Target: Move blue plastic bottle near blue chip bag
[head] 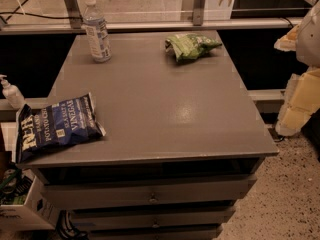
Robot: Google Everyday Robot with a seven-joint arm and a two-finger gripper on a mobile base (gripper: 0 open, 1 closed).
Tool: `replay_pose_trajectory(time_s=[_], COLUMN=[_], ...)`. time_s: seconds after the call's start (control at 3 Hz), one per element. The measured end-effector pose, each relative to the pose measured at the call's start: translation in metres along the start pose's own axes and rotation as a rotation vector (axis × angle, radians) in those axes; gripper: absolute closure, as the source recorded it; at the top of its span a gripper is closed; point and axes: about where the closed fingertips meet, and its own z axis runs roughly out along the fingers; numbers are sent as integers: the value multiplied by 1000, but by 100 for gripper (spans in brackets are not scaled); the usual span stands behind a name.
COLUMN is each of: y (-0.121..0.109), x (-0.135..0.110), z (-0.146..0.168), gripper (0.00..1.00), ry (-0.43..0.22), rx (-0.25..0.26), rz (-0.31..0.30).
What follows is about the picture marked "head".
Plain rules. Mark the white cardboard box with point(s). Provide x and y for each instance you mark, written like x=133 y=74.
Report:
x=32 y=212

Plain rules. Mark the clear plastic water bottle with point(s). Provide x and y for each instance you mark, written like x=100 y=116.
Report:
x=96 y=31

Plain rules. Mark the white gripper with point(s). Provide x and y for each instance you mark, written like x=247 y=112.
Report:
x=310 y=40

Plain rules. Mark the grey metal frame post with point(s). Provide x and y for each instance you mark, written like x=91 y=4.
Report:
x=74 y=14
x=198 y=12

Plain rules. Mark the white pump dispenser bottle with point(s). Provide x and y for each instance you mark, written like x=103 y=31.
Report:
x=12 y=93

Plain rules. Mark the grey drawer cabinet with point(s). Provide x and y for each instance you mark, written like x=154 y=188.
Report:
x=182 y=143

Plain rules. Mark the grey metal frame post right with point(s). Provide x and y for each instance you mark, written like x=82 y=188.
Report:
x=198 y=12

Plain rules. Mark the grey metal frame post left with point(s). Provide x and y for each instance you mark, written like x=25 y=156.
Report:
x=74 y=14

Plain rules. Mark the blue potato chip bag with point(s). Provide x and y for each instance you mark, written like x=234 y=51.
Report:
x=66 y=123

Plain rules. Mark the green chip bag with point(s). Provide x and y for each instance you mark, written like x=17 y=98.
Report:
x=189 y=46

